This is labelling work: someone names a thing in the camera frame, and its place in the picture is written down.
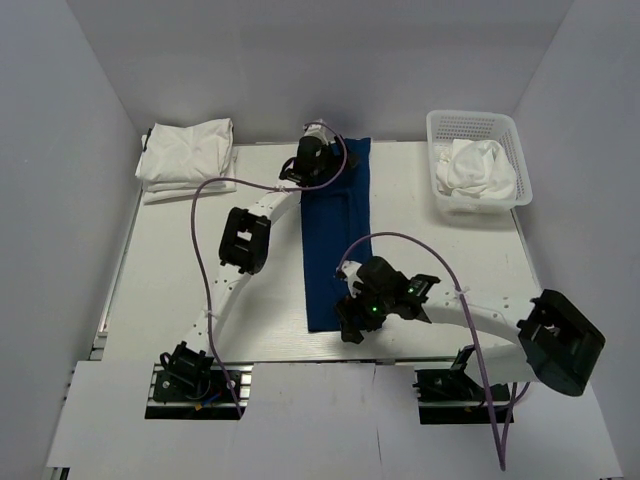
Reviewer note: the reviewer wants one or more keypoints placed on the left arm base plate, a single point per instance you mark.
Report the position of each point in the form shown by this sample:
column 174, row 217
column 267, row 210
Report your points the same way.
column 171, row 399

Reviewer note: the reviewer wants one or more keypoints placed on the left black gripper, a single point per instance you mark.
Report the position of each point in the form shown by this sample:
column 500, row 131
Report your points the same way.
column 335, row 161

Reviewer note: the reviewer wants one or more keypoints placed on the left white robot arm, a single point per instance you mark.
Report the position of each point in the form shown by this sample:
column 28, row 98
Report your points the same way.
column 244, row 248

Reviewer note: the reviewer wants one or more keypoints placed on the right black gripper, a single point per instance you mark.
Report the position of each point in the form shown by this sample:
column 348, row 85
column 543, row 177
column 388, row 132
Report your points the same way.
column 348, row 309

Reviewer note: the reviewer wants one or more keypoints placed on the blue t shirt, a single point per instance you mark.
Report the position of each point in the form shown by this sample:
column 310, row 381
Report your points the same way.
column 331, row 220

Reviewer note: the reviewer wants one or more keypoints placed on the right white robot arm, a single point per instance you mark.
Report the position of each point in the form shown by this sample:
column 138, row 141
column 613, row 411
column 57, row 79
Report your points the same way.
column 545, row 339

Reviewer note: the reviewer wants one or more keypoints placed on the white plastic basket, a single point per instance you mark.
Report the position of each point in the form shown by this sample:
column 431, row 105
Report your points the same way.
column 443, row 126

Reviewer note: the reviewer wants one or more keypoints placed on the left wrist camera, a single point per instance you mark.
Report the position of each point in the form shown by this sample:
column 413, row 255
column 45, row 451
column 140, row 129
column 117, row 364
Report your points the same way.
column 289, row 173

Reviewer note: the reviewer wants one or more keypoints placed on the white t shirt stack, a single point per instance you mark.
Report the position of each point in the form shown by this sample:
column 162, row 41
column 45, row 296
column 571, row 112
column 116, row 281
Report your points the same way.
column 175, row 161

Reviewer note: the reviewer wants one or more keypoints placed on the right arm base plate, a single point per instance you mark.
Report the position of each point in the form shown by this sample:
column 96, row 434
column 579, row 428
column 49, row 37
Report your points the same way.
column 448, row 397

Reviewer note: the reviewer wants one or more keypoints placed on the crumpled white t shirt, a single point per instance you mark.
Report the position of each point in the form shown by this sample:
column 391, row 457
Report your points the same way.
column 477, row 170

